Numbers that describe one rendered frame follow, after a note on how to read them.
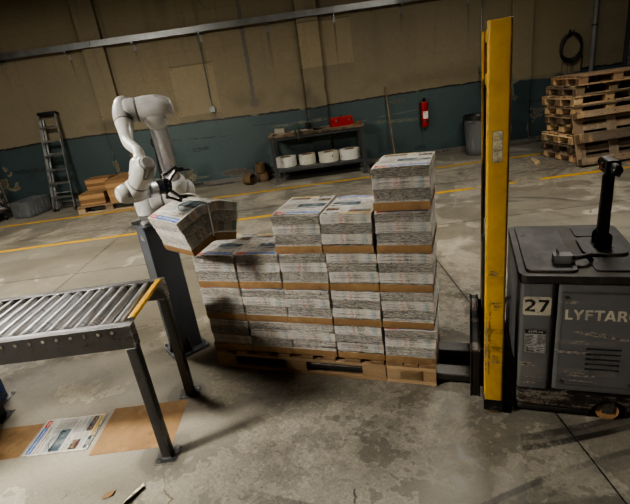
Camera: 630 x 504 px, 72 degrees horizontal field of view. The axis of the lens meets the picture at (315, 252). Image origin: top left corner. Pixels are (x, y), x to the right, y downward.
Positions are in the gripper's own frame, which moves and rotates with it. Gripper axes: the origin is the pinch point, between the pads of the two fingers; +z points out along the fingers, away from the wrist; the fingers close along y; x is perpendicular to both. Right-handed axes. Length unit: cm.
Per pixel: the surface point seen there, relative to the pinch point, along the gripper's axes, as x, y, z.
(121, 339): 25, 61, -65
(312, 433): 83, 129, -3
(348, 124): -291, 2, 558
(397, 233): 103, 29, 51
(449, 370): 126, 114, 71
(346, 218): 79, 22, 40
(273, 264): 35, 51, 25
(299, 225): 53, 26, 31
